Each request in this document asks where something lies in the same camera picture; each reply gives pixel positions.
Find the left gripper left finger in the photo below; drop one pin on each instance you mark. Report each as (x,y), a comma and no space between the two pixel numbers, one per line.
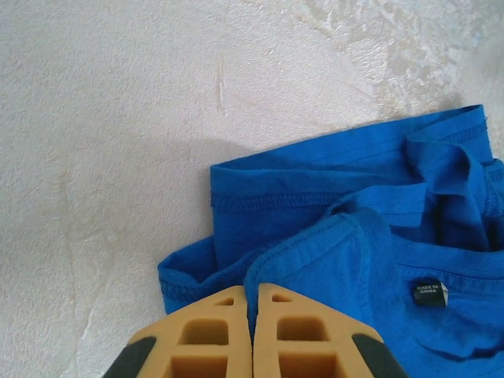
(204,346)

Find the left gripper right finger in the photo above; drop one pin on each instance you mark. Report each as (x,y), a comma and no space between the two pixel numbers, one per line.
(307,346)

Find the blue t-shirt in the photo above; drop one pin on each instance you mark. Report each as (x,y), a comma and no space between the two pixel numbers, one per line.
(334,236)

